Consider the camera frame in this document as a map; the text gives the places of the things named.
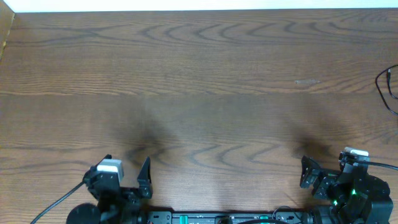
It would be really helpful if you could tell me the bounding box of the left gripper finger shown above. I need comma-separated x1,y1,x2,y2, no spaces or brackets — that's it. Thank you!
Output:
137,157,153,198
82,154,112,187

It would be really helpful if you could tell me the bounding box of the black usb cable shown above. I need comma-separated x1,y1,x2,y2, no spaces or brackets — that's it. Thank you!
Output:
374,64,398,116

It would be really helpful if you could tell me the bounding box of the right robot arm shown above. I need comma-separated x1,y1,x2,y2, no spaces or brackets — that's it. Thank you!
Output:
300,152,394,224

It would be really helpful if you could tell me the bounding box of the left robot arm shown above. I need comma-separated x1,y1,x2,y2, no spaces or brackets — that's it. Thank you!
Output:
66,154,153,224

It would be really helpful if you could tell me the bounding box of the right camera black cable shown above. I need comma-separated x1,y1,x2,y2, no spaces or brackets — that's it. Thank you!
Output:
351,159,398,171

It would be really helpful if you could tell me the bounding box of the camera black cable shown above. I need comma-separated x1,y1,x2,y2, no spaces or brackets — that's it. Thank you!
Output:
351,159,398,171
29,182,86,224

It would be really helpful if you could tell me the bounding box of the left camera black cable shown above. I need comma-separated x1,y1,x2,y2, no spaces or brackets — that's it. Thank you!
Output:
29,182,86,224

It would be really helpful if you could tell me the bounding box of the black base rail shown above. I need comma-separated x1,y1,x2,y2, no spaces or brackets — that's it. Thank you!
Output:
147,207,308,224

